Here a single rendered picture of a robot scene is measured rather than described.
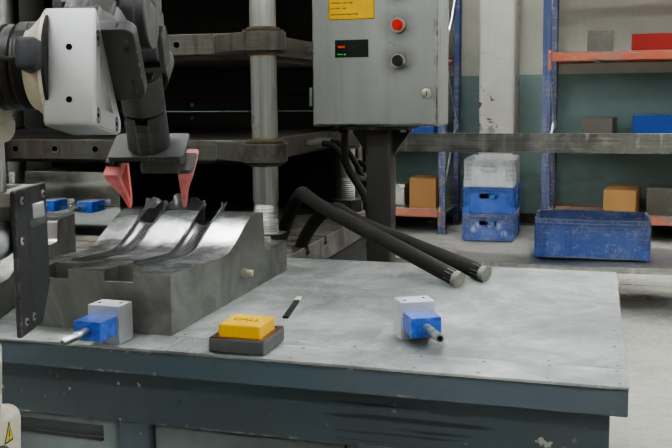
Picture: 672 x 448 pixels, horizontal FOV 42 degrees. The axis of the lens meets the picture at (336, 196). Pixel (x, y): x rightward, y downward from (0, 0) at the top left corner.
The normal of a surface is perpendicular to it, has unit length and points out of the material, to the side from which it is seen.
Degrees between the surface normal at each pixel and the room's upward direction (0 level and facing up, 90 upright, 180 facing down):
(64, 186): 90
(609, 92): 90
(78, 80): 82
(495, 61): 90
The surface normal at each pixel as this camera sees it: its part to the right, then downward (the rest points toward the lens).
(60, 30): 0.00, -0.03
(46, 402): -0.28, 0.11
